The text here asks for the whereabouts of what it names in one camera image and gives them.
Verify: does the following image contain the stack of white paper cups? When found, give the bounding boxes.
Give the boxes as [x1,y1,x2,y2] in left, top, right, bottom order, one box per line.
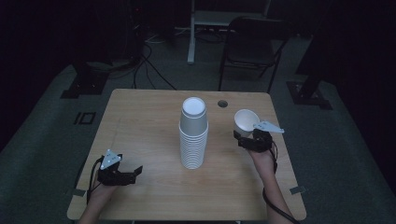
[178,96,209,171]

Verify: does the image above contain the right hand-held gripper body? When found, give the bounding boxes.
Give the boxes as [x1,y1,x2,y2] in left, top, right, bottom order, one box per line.
[237,120,285,153]

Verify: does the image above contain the white paper cup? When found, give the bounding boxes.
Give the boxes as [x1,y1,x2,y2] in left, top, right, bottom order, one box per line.
[233,108,261,138]

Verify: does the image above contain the white desk frame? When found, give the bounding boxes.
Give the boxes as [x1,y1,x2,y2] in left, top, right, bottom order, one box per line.
[186,0,273,65]

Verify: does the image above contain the black folding chair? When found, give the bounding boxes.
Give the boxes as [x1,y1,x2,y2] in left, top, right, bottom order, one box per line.
[217,16,290,93]

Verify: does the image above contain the person's right hand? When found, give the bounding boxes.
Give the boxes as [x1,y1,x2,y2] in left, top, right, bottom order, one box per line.
[247,148,278,183]

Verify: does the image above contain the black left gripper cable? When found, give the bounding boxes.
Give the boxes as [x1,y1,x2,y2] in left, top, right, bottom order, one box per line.
[86,156,106,205]

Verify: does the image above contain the black stand with base plate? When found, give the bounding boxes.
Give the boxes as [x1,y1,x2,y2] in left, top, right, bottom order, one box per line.
[60,60,110,100]
[285,0,333,111]

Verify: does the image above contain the black floor cables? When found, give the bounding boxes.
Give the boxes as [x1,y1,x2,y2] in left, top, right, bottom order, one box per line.
[131,42,177,91]

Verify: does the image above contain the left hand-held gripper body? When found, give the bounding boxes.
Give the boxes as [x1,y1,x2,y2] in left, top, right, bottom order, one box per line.
[96,148,136,187]

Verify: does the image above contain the person's left hand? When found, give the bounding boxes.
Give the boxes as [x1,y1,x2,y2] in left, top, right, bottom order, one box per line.
[88,181,119,203]

